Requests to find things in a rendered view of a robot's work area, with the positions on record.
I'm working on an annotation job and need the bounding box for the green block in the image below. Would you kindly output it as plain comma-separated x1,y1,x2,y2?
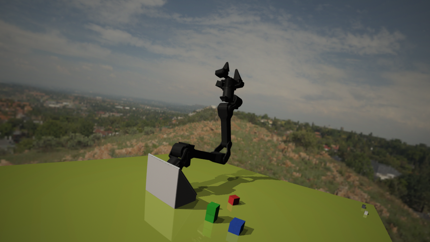
206,202,220,216
205,213,218,223

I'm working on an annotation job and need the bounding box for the blue cube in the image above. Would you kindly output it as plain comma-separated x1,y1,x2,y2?
228,217,246,236

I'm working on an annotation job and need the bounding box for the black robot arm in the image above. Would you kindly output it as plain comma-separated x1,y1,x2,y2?
167,80,243,170

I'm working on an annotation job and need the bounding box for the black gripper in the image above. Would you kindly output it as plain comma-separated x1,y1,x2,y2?
215,62,244,91

